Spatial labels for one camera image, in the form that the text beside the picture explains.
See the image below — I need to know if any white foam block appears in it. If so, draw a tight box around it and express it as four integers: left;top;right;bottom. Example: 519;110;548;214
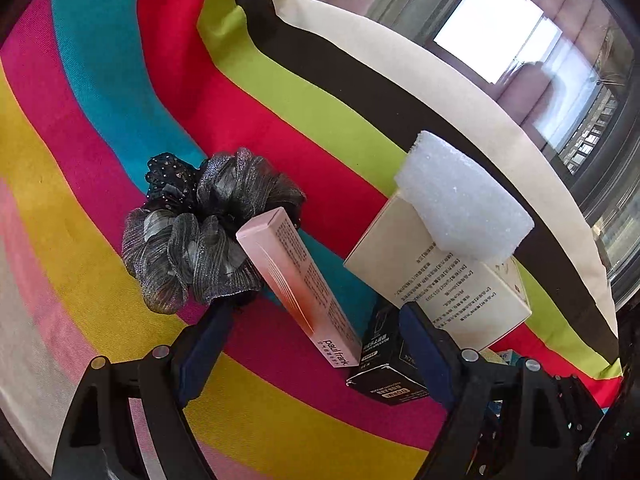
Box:
394;131;535;264

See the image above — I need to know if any striped desktop cloth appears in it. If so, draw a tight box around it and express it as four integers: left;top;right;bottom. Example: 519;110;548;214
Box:
0;0;626;480

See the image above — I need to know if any black dotted scrunchie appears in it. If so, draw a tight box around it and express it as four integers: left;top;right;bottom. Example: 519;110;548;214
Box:
145;151;207;204

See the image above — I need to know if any black printed box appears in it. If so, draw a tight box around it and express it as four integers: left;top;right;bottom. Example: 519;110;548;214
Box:
346;299;432;404

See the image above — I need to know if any pink long box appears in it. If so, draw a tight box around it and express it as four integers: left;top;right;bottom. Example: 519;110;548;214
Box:
236;207;362;369

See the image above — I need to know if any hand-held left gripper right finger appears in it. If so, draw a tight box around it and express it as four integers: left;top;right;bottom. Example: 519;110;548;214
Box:
399;301;608;480

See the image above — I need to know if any grey shiny scrunchie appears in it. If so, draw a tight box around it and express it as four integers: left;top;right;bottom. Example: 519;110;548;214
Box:
122;147;307;317

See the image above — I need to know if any cream printed box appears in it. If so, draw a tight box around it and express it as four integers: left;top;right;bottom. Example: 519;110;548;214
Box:
344;194;533;354

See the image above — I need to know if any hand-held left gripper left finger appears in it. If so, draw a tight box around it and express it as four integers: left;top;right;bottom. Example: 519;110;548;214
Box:
51;302;236;480

